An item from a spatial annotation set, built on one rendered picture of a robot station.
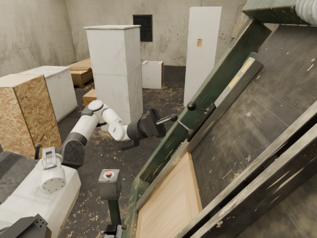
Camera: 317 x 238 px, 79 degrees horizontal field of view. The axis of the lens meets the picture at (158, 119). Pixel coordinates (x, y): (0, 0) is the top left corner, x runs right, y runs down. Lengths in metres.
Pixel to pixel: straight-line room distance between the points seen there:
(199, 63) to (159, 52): 4.69
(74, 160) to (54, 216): 0.25
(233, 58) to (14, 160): 1.01
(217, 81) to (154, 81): 4.79
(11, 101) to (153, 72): 3.99
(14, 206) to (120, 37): 2.53
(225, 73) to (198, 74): 3.36
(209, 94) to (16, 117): 2.07
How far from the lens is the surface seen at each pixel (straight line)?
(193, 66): 4.34
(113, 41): 3.00
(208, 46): 4.29
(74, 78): 6.22
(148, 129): 0.78
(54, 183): 0.69
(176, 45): 8.73
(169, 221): 0.85
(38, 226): 0.35
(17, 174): 0.83
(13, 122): 2.62
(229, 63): 1.03
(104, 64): 3.12
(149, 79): 5.77
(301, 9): 0.44
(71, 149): 0.91
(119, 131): 0.86
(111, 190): 1.38
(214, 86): 1.04
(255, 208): 0.51
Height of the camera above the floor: 1.85
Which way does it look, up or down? 27 degrees down
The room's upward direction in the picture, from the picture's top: straight up
